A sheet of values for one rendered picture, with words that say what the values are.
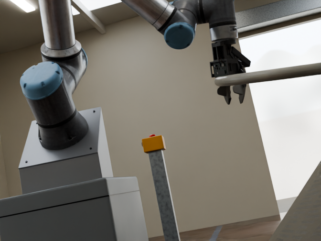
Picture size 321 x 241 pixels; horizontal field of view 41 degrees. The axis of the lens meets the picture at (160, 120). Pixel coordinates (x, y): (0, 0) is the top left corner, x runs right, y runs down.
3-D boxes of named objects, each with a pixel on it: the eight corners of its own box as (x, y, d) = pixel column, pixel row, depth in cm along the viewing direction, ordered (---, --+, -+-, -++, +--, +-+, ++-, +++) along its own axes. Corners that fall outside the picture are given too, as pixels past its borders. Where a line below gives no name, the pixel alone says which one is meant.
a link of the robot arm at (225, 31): (220, 29, 147) (243, 24, 140) (221, 43, 148) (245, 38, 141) (204, 29, 141) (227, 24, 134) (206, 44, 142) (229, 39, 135)
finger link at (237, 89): (232, 105, 139) (224, 78, 140) (242, 103, 143) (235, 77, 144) (240, 103, 137) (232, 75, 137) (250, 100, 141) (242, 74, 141)
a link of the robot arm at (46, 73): (28, 126, 152) (9, 85, 142) (46, 99, 166) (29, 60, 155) (68, 124, 149) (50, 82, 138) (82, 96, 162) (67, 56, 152)
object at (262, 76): (433, 58, 110) (432, 47, 109) (262, 83, 98) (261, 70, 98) (317, 71, 157) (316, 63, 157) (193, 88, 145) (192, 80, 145)
